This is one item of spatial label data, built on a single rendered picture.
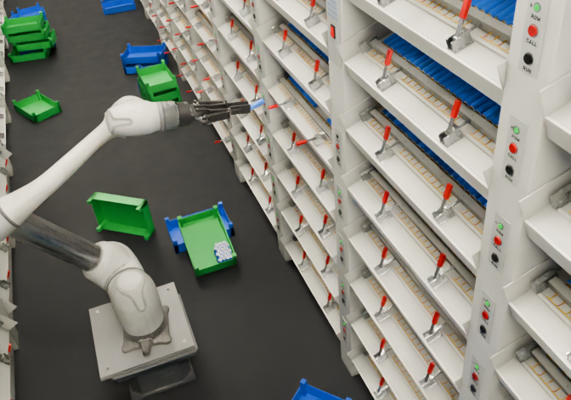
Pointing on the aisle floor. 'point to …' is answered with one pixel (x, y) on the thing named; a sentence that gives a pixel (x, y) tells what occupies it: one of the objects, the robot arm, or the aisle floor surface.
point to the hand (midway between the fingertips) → (239, 108)
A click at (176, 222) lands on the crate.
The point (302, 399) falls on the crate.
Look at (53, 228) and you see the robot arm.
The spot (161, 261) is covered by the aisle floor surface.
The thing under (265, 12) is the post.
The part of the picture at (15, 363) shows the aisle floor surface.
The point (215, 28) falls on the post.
